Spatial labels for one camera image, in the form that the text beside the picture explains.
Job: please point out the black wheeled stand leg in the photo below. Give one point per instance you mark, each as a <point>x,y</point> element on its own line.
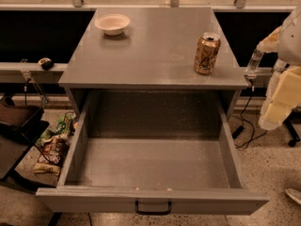
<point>295,138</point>

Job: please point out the yellow black tape measure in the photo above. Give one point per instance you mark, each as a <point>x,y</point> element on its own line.
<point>46,63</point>

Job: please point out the black top drawer handle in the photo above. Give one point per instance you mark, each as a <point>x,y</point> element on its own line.
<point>153,208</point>

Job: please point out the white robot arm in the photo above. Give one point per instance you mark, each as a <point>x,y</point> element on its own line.
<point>284,88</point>

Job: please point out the chips bag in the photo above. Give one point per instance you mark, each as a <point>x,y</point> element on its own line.
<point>52,156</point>

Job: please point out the white paper bowl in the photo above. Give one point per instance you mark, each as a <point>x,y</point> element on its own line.
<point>112,24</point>

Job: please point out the white shoe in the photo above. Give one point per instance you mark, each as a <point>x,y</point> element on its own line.
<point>294,194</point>

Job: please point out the clear water bottle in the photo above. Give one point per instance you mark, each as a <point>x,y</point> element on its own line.
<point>254,61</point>

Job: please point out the grey drawer cabinet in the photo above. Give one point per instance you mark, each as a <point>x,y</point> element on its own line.
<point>157,52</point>

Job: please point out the grey top drawer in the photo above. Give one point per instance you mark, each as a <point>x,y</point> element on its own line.
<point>152,146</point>

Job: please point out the dark cart left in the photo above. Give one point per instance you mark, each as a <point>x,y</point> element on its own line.
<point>20,128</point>

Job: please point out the gold soda can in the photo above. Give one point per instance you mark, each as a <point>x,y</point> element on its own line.
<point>206,54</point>

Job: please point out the green snack bag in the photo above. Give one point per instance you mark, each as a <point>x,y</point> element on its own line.
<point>64,129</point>

